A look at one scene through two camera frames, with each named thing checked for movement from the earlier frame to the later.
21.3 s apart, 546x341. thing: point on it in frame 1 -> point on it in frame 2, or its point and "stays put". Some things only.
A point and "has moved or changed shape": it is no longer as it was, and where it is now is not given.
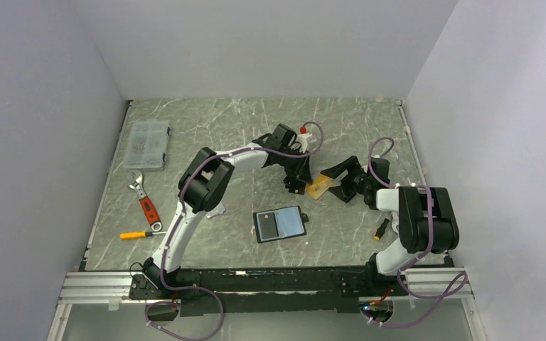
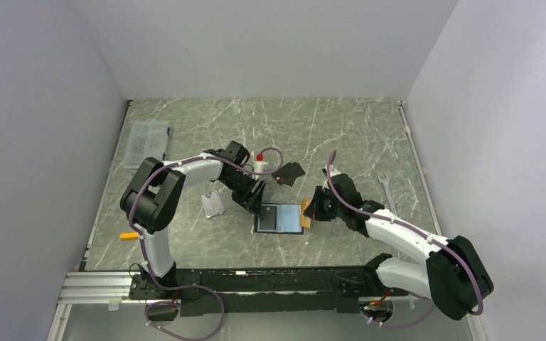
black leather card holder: x=290 y=222 has moved or changed shape
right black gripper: x=351 y=165 -> x=314 y=209
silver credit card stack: x=219 y=209 stays put
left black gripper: x=301 y=170 -> x=252 y=201
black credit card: x=268 y=226 has moved or changed shape
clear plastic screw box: x=147 y=145 stays put
